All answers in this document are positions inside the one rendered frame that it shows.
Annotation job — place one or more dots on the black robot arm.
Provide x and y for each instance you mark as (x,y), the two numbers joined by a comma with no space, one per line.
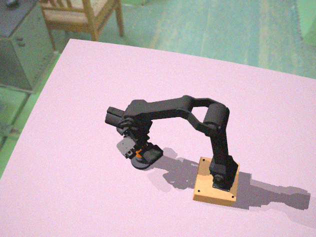
(138,118)

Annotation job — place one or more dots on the grey round pedestal with silver shaft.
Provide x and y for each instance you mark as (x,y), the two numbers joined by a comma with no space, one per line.
(139,163)

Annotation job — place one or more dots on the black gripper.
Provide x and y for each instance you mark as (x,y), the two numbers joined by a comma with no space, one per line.
(151,153)

